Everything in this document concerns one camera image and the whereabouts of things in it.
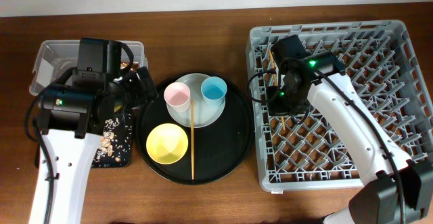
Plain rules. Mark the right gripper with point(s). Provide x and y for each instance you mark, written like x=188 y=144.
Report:
x=275 y=105

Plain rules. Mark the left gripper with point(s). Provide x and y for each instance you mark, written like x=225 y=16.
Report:
x=143 y=82

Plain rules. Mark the gold snack wrapper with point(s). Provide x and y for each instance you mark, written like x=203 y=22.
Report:
x=134 y=66

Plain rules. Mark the pink cup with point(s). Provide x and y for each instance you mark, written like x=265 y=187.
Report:
x=178 y=96

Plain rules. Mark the wooden chopstick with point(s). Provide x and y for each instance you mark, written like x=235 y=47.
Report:
x=273 y=66
x=192 y=140

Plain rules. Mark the food scraps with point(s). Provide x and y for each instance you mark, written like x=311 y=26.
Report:
x=110 y=142

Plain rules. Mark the yellow bowl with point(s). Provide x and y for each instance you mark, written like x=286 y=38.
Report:
x=167 y=143

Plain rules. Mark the blue cup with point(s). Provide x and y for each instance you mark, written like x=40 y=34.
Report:
x=213 y=90

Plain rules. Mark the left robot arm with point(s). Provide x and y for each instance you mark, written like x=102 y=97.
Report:
x=83 y=114

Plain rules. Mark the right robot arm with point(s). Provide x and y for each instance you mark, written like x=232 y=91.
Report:
x=395 y=188

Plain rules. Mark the grey dishwasher rack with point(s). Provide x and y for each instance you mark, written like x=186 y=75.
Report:
x=384 y=71

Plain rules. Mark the black rectangular tray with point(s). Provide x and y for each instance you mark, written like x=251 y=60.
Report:
x=115 y=149

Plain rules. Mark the grey plate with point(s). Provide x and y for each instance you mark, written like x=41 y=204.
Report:
x=204 y=113

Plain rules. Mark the round black tray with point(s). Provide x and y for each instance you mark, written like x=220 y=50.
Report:
x=218 y=148

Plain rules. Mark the clear plastic bin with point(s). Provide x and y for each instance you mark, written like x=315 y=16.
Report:
x=63 y=54

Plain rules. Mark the white label on bin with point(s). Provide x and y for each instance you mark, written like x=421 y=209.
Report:
x=44 y=74

